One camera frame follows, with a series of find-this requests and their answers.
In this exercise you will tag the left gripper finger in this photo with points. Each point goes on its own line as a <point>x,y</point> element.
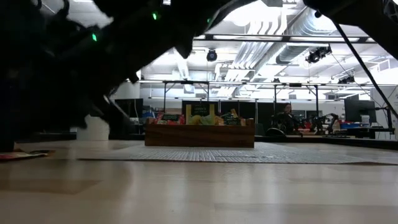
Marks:
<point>116,121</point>

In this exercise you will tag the green lemon lime tea packet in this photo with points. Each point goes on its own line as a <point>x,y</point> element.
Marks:
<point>200,113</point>

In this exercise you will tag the orange mango tea packet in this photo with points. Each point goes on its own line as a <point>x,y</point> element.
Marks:
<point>219,121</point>
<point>21,154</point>
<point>233,118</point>

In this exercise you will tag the black monitor on arm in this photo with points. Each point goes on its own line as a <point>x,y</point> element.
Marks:
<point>354,110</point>

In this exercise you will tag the black background robot arm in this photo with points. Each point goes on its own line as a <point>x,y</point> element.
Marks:
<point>329,119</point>

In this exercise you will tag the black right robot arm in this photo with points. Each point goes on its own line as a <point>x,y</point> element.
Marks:
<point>373,15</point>

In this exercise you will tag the black computer monitor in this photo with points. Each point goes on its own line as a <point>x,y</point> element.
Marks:
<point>135,108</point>

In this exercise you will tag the white round plant pot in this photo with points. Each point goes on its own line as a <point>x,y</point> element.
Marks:
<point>93,132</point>

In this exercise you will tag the wooden three-compartment box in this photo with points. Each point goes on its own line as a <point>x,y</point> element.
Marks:
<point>199,137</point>

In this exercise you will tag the grey woven placemat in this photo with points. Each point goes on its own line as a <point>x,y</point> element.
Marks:
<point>217,154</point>

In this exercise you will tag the long ceiling light strip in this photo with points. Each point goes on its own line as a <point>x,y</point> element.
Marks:
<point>248,37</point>

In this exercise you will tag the black office chair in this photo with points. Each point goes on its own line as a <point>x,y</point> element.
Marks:
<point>275,132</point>

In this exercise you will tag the person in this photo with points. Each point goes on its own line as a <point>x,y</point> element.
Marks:
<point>287,119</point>

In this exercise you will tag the black ceiling spotlight cluster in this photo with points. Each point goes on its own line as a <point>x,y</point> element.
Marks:
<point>317,55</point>

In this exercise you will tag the blue box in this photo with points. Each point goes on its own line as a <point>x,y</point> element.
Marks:
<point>349,125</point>

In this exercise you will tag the small black ceiling spotlights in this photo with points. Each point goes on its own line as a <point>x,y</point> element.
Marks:
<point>346,80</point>

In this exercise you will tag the white bucket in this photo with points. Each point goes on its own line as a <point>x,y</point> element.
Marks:
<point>365,120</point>

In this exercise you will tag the black background desk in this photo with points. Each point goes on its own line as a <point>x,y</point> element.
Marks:
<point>373,130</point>

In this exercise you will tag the black dome ceiling camera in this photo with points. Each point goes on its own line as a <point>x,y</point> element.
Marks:
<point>212,55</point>

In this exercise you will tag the black metal rig frame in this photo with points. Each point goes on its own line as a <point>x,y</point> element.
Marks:
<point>275,93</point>

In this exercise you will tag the black aluminium table frame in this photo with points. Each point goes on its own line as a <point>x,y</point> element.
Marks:
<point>342,143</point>

